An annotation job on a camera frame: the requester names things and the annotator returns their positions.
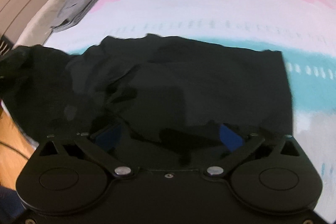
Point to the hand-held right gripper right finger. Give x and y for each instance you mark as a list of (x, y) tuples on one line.
[(229, 138)]

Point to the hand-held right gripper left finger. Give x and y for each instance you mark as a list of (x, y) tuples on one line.
[(110, 136)]

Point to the black pants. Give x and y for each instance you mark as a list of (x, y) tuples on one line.
[(197, 82)]

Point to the blue cloth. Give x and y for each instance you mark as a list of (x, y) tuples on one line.
[(10, 204)]

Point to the floral bed sheet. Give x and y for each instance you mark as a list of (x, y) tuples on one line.
[(210, 3)]

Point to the grey garment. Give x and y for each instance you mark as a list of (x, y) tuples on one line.
[(78, 1)]

